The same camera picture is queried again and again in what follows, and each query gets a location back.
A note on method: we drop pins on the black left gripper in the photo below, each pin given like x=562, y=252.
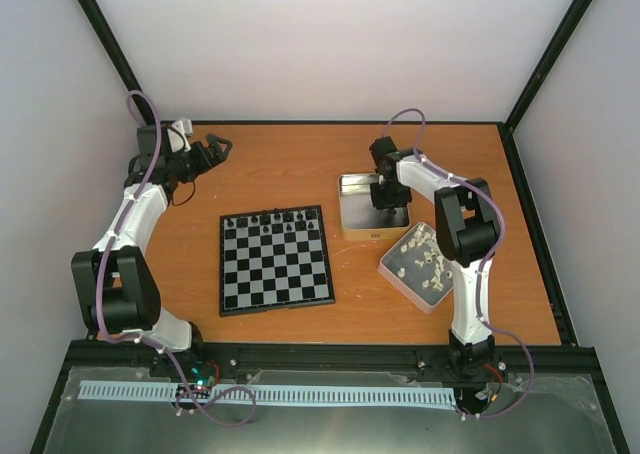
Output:
x=215, y=149

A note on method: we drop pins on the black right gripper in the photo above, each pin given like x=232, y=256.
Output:
x=380, y=205

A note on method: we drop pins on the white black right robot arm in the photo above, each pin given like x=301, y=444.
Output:
x=469, y=228

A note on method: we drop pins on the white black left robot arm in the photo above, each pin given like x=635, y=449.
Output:
x=118, y=296

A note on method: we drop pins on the black white chess board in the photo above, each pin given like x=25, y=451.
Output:
x=261, y=273

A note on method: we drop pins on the gold metal tin box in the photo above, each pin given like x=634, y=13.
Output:
x=359, y=219

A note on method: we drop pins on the silver tin lid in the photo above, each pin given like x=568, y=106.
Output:
x=429, y=277

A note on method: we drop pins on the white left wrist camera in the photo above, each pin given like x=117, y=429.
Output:
x=179, y=132

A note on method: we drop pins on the black frame post left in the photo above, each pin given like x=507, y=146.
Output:
x=110, y=44

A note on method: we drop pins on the black frame post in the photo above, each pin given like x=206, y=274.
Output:
x=110, y=44
x=555, y=47

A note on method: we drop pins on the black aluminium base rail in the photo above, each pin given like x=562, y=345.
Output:
x=425, y=363

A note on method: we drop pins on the light blue cable duct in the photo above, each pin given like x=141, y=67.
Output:
x=273, y=395

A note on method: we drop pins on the black frame post right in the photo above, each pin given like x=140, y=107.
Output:
x=555, y=47

